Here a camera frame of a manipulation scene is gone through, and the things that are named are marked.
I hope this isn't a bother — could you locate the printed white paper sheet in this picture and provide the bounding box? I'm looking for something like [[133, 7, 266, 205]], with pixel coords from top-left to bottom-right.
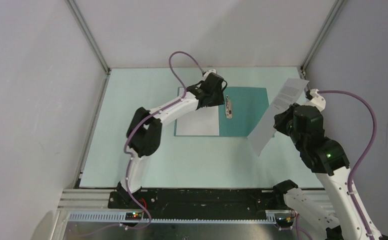
[[174, 106, 220, 137]]

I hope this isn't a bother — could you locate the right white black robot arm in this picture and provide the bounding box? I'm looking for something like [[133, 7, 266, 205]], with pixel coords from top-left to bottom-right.
[[272, 103, 388, 240]]

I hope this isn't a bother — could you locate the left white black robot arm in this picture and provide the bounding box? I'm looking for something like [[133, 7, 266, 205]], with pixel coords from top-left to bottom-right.
[[120, 69, 227, 208]]

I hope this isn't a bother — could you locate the right controller board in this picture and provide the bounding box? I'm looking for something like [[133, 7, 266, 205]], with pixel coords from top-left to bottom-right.
[[275, 216, 295, 230]]

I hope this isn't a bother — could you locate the controller board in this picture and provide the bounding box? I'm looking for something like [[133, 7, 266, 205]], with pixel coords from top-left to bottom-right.
[[275, 216, 295, 230], [125, 211, 143, 221]]

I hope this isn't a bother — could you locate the left controller board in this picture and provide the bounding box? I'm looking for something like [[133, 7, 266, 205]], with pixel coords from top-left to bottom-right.
[[125, 211, 143, 221]]

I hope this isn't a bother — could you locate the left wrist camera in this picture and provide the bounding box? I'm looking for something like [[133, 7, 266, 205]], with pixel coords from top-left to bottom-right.
[[200, 69, 228, 95]]

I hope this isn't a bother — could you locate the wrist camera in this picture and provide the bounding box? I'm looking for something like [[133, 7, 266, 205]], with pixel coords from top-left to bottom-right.
[[200, 69, 228, 95], [304, 88, 326, 112]]

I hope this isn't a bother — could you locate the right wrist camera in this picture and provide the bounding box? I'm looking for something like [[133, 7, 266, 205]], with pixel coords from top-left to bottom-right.
[[304, 88, 326, 112]]

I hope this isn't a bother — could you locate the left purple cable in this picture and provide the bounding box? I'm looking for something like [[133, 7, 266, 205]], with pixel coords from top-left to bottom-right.
[[71, 51, 211, 231]]

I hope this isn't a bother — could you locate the purple cable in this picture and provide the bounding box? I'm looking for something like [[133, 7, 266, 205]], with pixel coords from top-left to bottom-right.
[[294, 90, 378, 240], [71, 51, 211, 231]]

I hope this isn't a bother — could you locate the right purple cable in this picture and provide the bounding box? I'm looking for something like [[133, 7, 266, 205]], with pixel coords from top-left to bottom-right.
[[294, 90, 378, 240]]

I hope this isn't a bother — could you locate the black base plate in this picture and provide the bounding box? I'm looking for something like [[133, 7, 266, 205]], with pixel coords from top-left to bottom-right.
[[108, 187, 289, 221]]

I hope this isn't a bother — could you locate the aluminium frame rail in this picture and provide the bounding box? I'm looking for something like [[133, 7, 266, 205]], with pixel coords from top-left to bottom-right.
[[57, 188, 360, 226]]

